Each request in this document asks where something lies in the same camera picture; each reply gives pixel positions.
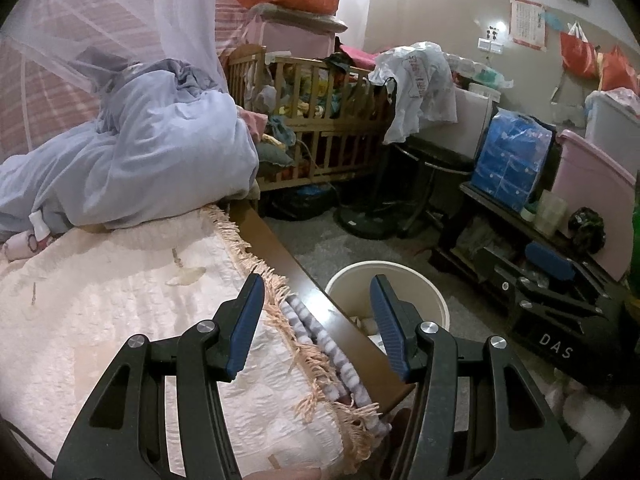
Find pile of colourful clothes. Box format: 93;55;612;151
242;55;396;171

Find blue-grey quilt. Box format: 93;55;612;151
0;46;261;233

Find red white wall paper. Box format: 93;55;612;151
510;0;547;51

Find grey white striped blanket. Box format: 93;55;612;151
282;292;393;436

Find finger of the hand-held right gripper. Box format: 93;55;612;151
525;240;622;309
472;246;610;330

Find pink striped sheet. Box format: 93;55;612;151
0;0;241;161

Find large white plastic bag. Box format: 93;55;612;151
375;40;458;146

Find red hanging bag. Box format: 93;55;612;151
560;22;601;81

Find white mosquito net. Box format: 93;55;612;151
0;0;228;156

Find pink fringed bedspread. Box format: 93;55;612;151
0;205;386;480

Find white plastic bucket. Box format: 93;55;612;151
325;261;450;356

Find blue tissue multipack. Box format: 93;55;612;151
472;107;558;213

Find translucent white storage box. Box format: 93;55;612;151
585;90;640;161

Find clear plastic jar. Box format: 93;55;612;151
532;191;568;238

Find wooden bed frame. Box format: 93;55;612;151
230;200;416;416

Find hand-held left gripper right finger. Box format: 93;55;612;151
369;274;581;480

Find orange hanging bag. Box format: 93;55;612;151
600;45;640;93

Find pink storage bin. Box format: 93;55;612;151
550;129;638;281

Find black round fan base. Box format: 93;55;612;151
334;204;418;241

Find black plastic bag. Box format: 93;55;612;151
265;187;336;221

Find pink white pouch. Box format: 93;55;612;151
0;230;63;263

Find dark floral bag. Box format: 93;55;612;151
570;206;607;256

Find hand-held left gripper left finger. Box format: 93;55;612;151
52;273;266;480

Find pink storage box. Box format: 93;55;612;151
240;4;348;63

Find dark low table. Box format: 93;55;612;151
432;182;626;311

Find black metal stool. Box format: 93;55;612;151
387;137;476;238

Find white appliance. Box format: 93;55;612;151
452;85;497;161

